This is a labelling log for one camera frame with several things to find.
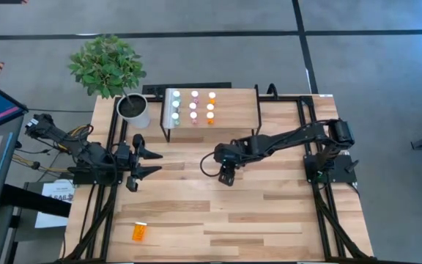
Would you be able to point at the black metal table frame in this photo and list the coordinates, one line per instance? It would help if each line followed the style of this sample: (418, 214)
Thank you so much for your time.
(322, 220)

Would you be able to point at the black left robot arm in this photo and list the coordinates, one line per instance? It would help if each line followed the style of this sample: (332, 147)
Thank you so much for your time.
(86, 154)

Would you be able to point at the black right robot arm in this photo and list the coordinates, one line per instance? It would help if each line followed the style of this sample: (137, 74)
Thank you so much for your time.
(288, 137)

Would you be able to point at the black beam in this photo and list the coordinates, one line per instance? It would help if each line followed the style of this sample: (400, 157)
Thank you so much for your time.
(31, 199)

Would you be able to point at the white plastic strip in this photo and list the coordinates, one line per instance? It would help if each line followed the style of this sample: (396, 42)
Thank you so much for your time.
(167, 110)

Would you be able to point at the green artificial tree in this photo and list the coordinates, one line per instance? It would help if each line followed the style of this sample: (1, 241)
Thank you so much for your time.
(104, 66)

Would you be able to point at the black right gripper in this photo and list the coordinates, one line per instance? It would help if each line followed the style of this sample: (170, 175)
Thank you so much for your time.
(227, 157)

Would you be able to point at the small orange medicine bottle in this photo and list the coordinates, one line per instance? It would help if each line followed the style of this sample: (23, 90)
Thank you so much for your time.
(210, 106)
(212, 95)
(210, 115)

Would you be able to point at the white printed paper sheet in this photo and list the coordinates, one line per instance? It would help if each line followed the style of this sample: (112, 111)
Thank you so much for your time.
(55, 190)

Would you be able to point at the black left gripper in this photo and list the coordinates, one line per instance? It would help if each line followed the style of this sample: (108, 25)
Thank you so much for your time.
(124, 155)

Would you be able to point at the large orange medicine bottle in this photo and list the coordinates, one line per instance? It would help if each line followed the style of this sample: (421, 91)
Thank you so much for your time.
(139, 231)

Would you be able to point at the wooden shelf black legs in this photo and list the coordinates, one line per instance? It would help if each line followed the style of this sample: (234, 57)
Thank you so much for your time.
(233, 110)

